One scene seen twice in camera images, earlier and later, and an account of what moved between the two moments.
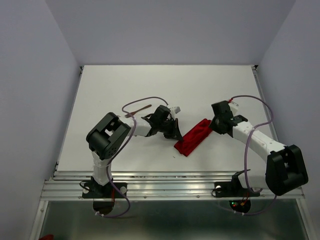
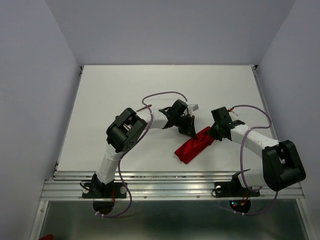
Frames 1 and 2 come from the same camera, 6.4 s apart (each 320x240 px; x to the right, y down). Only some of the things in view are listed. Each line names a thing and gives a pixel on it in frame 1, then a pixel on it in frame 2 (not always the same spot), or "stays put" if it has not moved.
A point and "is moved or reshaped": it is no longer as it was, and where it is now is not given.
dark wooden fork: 128,115 stays put
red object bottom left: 47,237 stays put
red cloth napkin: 193,139 is moved or reshaped
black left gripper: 175,133 to 189,130
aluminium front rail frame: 156,185 stays put
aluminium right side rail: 268,106 stays put
